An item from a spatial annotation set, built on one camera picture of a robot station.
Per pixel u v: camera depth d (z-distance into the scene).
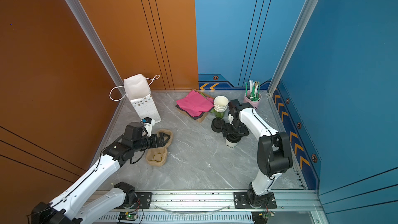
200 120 1.00
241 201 0.72
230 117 0.85
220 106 0.93
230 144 0.88
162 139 0.70
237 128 0.74
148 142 0.67
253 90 0.98
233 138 0.83
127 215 0.71
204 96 1.12
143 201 0.73
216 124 0.96
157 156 0.85
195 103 1.06
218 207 0.72
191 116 0.97
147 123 0.71
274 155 0.47
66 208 0.40
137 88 0.99
